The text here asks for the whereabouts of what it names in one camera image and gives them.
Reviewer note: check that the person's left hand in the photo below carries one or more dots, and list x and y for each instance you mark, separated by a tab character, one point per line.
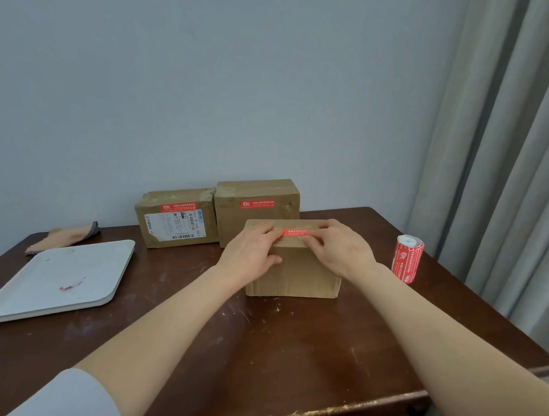
247	254

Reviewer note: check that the person's right hand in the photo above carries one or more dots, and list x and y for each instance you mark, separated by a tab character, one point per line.
343	251

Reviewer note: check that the person's right thumb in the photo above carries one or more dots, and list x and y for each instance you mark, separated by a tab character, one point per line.
311	250

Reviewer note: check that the person's left thumb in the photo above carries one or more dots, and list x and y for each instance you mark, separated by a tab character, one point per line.
274	261

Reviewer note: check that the red sticker strip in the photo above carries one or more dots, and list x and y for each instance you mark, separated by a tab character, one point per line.
294	232

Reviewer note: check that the plain brown cardboard box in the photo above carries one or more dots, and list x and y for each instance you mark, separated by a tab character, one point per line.
296	278

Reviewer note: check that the person's left forearm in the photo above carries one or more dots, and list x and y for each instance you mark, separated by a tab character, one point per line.
159	330

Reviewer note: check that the person's right forearm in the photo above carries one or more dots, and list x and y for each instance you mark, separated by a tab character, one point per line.
454	361

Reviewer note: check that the cardboard box with red sticker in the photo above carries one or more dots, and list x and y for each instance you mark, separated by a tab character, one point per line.
254	213

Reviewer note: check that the dark wooden table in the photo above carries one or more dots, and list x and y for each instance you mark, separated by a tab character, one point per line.
288	353

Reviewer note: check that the roll of red stickers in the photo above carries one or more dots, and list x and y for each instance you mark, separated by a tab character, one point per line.
407	259

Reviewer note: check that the cardboard box with white label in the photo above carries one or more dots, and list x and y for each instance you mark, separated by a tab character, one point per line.
175	219

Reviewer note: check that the brown cloth pad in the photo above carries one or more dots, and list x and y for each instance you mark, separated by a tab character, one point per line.
68	236

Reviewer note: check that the white square tray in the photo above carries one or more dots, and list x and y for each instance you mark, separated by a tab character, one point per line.
59	280

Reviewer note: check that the grey curtain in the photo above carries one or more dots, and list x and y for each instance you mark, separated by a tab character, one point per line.
521	143

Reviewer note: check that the white sleeve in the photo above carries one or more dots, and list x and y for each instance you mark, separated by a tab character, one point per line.
70	401

